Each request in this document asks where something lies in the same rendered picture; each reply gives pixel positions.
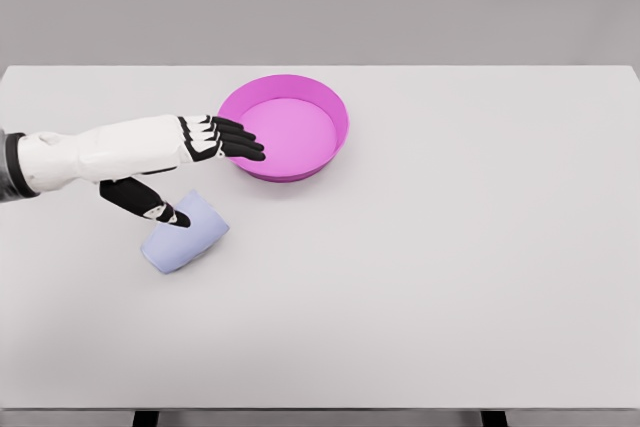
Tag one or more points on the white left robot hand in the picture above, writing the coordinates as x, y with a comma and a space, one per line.
150, 144

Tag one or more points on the pale lavender cup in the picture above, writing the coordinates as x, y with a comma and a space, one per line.
187, 237

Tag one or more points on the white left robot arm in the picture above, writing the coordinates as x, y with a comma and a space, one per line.
45, 159

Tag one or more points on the pink round plate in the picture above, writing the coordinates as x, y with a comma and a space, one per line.
295, 134

